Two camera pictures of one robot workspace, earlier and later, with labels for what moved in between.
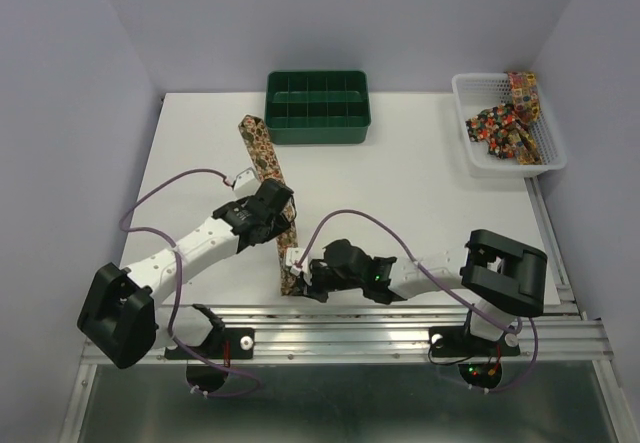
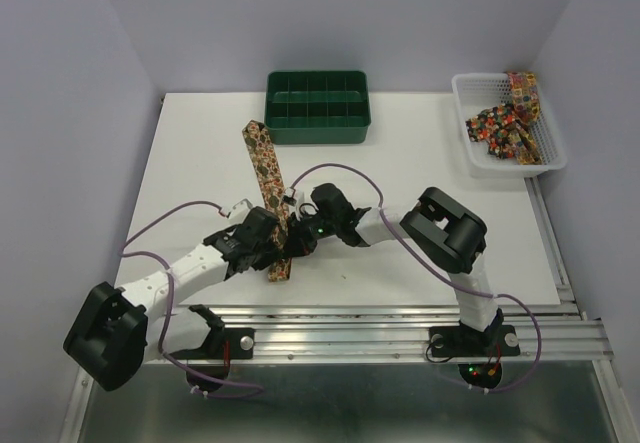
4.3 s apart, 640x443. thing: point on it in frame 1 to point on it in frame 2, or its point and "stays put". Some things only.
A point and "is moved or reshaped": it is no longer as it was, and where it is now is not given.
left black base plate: x=234 y=344 stays put
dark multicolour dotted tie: x=493 y=126 stays put
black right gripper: x=309 y=285 to x=299 y=241
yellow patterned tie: x=527 y=112 stays put
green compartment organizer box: x=317 y=106 stays put
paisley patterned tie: x=270 y=170 is moved or reshaped
